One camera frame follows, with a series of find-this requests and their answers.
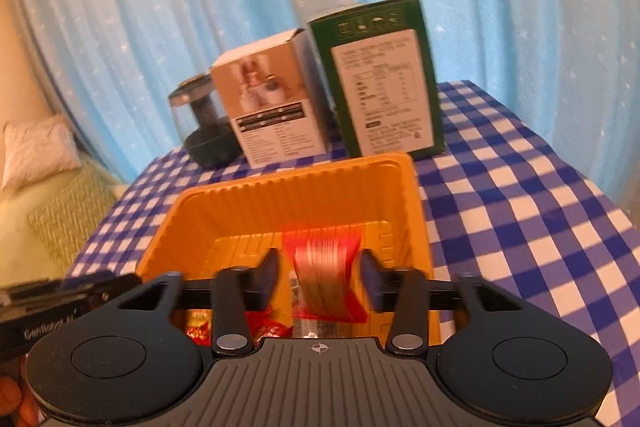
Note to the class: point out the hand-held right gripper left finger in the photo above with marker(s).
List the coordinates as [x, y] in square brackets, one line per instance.
[268, 274]

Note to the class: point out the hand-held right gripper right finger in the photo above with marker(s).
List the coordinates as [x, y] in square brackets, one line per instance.
[371, 277]

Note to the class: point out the red striped snack packet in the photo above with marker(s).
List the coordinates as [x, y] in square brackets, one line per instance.
[325, 272]

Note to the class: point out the large red snack packet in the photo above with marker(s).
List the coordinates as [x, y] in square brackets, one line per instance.
[267, 326]

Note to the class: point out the orange plastic tray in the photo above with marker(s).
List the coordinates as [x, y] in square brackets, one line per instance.
[320, 207]

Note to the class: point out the person's left hand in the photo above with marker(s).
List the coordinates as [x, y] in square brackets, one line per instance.
[15, 402]

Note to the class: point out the light green sofa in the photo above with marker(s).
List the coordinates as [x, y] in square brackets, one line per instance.
[20, 247]

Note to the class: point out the green zigzag cushion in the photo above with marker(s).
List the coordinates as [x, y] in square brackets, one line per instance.
[70, 222]

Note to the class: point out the dark glass humidifier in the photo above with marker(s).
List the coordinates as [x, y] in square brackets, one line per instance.
[205, 127]

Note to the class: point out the white cushion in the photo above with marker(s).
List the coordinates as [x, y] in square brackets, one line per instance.
[37, 152]

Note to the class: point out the white cardboard box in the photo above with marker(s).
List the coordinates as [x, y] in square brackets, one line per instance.
[272, 107]

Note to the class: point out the blue white checked tablecloth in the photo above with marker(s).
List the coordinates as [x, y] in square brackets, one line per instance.
[525, 207]

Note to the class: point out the green cardboard box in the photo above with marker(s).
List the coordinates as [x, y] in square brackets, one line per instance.
[385, 82]

